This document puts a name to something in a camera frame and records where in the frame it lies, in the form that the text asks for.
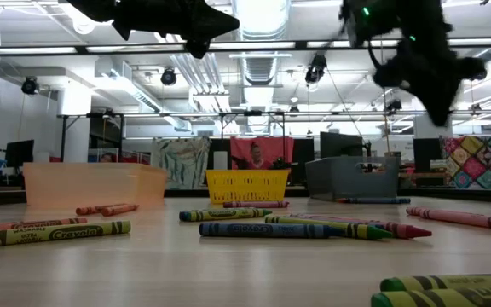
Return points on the silver ceiling duct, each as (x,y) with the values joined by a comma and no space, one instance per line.
(260,17)

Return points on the colourful patchwork quilt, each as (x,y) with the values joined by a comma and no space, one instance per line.
(480,166)

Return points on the black monitor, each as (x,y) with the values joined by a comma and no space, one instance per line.
(19,153)
(426,153)
(339,145)

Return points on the black ceiling camera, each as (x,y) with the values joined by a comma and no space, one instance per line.
(394,106)
(168,77)
(29,86)
(315,70)

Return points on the red cloth backdrop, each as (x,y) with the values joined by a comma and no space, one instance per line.
(279,147)

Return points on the pink red crayon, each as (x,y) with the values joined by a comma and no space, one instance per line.
(463,218)

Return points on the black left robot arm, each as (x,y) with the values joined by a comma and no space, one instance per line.
(92,8)

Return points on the orange translucent plastic bin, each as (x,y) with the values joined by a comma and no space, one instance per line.
(92,185)

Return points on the black background rig frame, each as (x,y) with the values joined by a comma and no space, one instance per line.
(63,140)

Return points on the black background robot arm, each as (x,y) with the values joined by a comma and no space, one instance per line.
(239,164)
(280,163)

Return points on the grey plastic bin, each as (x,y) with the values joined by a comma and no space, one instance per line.
(335,179)

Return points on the yellow plastic basket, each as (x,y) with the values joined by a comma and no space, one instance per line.
(245,185)

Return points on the person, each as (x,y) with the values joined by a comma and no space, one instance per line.
(256,160)

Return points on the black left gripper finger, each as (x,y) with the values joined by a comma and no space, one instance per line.
(217,19)
(215,33)

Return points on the orange crayon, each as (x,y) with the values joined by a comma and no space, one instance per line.
(122,210)
(88,210)
(36,223)

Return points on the leaf print cloth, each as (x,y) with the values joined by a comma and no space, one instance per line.
(181,162)

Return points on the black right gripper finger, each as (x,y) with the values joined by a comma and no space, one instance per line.
(426,102)
(446,102)

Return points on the black overhead crossbar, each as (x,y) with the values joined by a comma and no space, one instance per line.
(81,50)

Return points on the yellow green crayon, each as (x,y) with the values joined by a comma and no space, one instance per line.
(365,231)
(441,282)
(441,299)
(228,214)
(58,233)

